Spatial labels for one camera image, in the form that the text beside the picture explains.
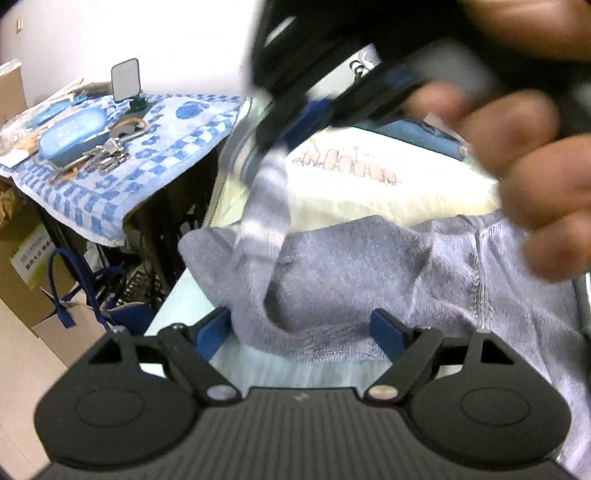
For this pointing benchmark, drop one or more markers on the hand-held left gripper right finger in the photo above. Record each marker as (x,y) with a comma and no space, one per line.
(388,334)

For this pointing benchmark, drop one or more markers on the blue folded garment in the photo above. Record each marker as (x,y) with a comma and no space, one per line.
(429,138)

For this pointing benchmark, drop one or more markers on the small blue pouch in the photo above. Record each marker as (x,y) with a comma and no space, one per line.
(46,115)

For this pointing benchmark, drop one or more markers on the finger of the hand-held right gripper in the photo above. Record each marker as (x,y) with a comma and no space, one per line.
(318,110)

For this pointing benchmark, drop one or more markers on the plain cardboard box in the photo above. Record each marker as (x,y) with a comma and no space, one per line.
(11,92)

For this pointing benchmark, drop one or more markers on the small standing mirror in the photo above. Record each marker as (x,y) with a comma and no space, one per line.
(125,78)

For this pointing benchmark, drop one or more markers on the blue white checkered towel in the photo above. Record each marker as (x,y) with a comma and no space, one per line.
(184,134)

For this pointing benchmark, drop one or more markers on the metal key bunch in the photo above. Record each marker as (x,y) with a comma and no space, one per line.
(108,150)

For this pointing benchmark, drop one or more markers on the person's right hand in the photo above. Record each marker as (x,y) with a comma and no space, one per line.
(545,184)

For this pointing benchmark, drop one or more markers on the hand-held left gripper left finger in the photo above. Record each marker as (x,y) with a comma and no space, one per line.
(213,334)

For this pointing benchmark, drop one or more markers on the grey blue knit sweater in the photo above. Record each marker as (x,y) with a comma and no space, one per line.
(346,277)

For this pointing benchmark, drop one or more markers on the light blue plastic case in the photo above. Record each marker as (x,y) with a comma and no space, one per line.
(69,134)

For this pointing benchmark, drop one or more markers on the white dark striped folded garment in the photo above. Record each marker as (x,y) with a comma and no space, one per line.
(337,69)

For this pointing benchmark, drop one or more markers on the labelled cardboard box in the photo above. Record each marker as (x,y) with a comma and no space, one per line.
(23,240)

